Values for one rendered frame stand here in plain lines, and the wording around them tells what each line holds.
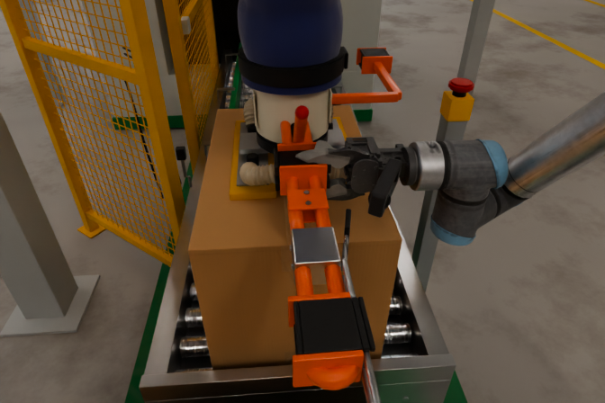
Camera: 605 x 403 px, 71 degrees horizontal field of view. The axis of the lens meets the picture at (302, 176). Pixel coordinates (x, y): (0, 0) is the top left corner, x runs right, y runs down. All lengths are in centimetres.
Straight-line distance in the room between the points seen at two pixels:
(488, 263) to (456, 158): 151
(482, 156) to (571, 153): 14
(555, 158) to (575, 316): 140
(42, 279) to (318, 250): 151
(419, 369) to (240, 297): 44
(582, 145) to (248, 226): 60
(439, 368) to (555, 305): 119
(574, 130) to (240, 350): 79
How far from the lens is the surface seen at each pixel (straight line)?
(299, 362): 47
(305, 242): 59
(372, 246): 82
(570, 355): 206
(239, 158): 100
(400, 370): 106
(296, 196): 67
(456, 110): 131
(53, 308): 208
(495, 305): 209
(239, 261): 82
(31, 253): 187
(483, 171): 81
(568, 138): 85
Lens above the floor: 150
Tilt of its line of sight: 34 degrees down
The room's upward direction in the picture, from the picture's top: straight up
